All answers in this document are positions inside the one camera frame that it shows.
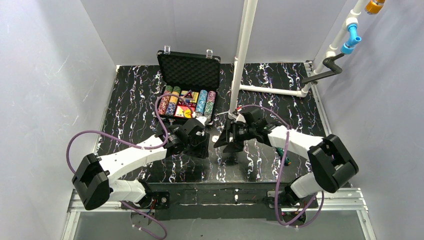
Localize yellow big blind button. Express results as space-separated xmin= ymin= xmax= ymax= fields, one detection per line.
xmin=183 ymin=109 xmax=193 ymax=119

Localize red playing card deck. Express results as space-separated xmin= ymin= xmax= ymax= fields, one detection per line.
xmin=174 ymin=105 xmax=195 ymax=119

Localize triangular all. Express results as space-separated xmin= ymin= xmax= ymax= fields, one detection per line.
xmin=181 ymin=90 xmax=194 ymax=102

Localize white one poker chip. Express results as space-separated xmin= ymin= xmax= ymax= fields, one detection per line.
xmin=211 ymin=135 xmax=219 ymax=143

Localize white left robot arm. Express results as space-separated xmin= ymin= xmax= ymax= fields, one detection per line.
xmin=72 ymin=116 xmax=210 ymax=211

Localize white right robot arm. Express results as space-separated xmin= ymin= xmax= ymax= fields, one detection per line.
xmin=214 ymin=109 xmax=359 ymax=202

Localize black poker set case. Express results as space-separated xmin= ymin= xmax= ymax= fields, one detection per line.
xmin=156 ymin=50 xmax=221 ymax=126

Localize white-grey poker chip stack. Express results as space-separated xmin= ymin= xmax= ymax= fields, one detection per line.
xmin=204 ymin=115 xmax=212 ymax=122

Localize red dice row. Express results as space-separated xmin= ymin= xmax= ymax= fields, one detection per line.
xmin=177 ymin=101 xmax=197 ymax=108

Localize dark blue poker chip stack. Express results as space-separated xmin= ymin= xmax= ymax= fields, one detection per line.
xmin=165 ymin=102 xmax=177 ymax=117

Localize light blue poker chip stack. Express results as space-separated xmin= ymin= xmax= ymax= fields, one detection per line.
xmin=195 ymin=89 xmax=208 ymax=116

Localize yellow poker chip stack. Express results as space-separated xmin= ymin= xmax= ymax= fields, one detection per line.
xmin=169 ymin=91 xmax=180 ymax=105

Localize blue yellow card deck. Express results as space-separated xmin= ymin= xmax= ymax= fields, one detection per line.
xmin=180 ymin=90 xmax=199 ymax=103

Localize red poker chip stack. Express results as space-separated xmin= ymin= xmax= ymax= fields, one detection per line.
xmin=157 ymin=91 xmax=171 ymax=115

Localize purple poker chip stack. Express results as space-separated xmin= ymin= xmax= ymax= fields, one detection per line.
xmin=206 ymin=91 xmax=217 ymax=104

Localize olive green poker chip stack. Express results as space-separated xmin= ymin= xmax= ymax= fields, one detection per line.
xmin=172 ymin=86 xmax=181 ymax=95
xmin=163 ymin=85 xmax=173 ymax=94

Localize blue pipe fitting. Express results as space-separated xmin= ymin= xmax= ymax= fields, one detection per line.
xmin=340 ymin=23 xmax=362 ymax=55

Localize orange pipe fitting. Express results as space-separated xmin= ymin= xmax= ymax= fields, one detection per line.
xmin=364 ymin=0 xmax=386 ymax=15

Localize green handle screwdriver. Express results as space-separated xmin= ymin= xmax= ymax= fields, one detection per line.
xmin=276 ymin=147 xmax=291 ymax=166

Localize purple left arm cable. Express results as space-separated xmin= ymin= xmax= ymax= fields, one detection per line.
xmin=65 ymin=94 xmax=196 ymax=240

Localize black clamp handle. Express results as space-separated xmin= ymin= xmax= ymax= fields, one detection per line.
xmin=301 ymin=52 xmax=345 ymax=85

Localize white PVC pipe frame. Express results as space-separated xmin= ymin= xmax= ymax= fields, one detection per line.
xmin=227 ymin=0 xmax=367 ymax=119

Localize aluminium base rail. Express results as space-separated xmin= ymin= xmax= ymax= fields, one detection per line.
xmin=62 ymin=184 xmax=376 ymax=240

